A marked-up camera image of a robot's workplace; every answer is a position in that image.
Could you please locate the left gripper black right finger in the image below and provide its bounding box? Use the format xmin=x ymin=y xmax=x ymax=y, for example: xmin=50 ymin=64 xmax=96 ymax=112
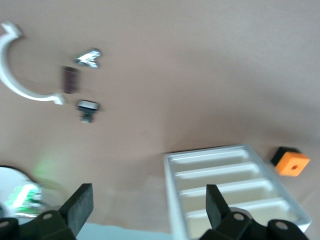
xmin=198 ymin=184 xmax=309 ymax=240

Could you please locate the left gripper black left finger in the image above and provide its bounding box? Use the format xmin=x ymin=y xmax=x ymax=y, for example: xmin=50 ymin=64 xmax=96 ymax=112
xmin=0 ymin=183 xmax=95 ymax=240

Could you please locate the white drawer cabinet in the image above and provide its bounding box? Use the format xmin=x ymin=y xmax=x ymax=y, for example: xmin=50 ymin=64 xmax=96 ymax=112
xmin=163 ymin=143 xmax=313 ymax=240

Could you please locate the black white square push button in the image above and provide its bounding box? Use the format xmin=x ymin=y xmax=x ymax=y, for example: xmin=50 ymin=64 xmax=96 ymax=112
xmin=75 ymin=99 xmax=101 ymax=124

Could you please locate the orange box with black base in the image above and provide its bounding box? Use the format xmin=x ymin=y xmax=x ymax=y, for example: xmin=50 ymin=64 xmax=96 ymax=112
xmin=271 ymin=146 xmax=311 ymax=178

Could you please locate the brown terminal block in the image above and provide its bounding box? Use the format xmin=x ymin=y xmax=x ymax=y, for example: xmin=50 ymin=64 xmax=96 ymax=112
xmin=60 ymin=65 xmax=81 ymax=95

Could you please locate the white curved plastic bracket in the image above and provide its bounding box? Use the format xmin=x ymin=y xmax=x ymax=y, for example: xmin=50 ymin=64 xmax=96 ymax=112
xmin=0 ymin=21 xmax=68 ymax=106

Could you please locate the silver metal key switch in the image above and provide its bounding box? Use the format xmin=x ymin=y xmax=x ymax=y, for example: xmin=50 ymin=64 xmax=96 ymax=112
xmin=74 ymin=48 xmax=103 ymax=69

